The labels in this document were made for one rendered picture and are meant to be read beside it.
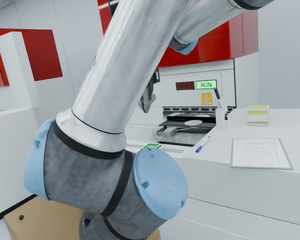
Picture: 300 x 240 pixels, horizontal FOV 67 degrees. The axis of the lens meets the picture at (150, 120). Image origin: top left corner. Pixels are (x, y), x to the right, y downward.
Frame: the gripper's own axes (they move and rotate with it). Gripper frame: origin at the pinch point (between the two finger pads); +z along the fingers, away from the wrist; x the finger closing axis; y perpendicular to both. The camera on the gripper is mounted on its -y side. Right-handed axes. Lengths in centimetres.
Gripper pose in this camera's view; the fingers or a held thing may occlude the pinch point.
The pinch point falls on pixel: (144, 110)
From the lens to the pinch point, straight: 80.5
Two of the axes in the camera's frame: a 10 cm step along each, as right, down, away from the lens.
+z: 1.4, 9.6, 2.5
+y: 5.6, -2.9, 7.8
